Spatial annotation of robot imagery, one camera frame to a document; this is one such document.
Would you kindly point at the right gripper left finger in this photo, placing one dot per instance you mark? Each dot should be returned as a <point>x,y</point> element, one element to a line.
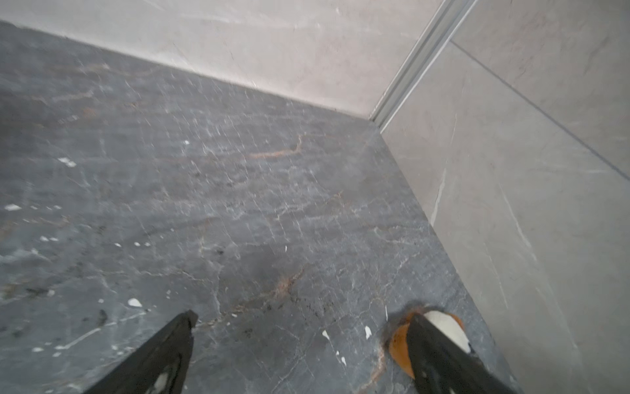
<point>160,365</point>

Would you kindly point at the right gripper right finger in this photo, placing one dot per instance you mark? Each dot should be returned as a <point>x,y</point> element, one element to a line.
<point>445,366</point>

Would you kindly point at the aluminium corner frame post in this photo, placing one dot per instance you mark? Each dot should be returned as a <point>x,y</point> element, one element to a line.
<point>439,31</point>

